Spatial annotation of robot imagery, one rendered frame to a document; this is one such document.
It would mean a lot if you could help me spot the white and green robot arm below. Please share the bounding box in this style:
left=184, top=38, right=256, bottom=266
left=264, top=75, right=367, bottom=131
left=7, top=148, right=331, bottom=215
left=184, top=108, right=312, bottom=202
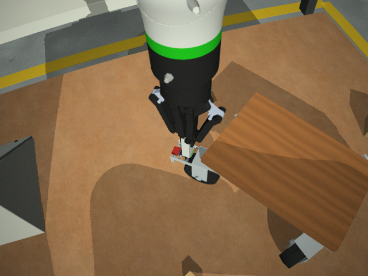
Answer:
left=136, top=0, right=227, bottom=89

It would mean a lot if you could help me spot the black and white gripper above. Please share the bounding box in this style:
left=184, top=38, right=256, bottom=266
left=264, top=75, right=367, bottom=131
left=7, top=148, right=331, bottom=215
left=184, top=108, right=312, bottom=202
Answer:
left=148, top=79, right=226, bottom=158

